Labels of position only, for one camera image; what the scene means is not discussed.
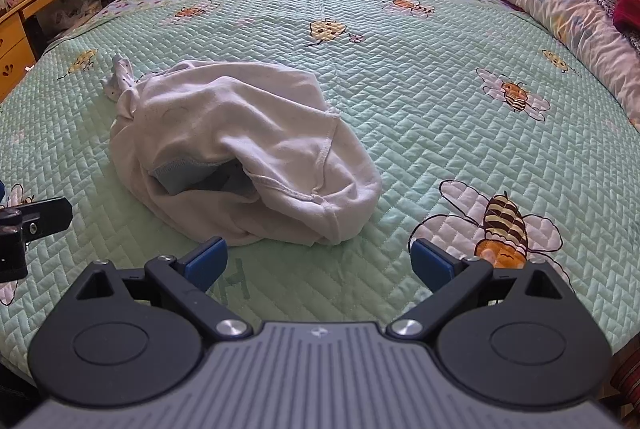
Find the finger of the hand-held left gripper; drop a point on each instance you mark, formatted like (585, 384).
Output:
(47, 216)

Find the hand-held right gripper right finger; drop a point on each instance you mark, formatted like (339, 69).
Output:
(430, 261)

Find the red plaid cloth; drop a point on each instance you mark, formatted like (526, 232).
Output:
(627, 379)

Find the white printed shirt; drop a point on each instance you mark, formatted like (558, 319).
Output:
(240, 119)

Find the green quilted bee bedspread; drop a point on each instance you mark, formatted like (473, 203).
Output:
(425, 119)

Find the floral duvet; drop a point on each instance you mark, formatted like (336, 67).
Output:
(550, 4)

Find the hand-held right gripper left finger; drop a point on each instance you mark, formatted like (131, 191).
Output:
(207, 260)

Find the wooden desk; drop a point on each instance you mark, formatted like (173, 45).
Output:
(15, 39)

